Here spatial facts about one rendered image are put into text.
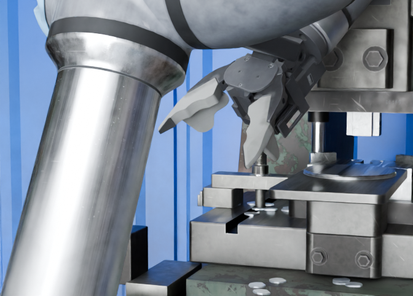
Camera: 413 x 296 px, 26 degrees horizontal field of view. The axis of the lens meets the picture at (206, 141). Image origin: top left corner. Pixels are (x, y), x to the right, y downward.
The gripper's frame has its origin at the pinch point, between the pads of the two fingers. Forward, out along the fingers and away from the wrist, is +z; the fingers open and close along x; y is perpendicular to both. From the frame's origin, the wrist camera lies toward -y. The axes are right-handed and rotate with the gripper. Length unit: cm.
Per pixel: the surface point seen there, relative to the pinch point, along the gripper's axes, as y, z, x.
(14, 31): 67, -44, 168
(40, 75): 79, -39, 158
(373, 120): 26.9, -26.9, 3.2
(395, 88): 19.8, -28.3, -2.2
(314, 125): 30.7, -25.1, 15.0
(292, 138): 40, -27, 25
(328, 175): 18.9, -11.9, -2.8
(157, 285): 18.5, 12.1, 8.6
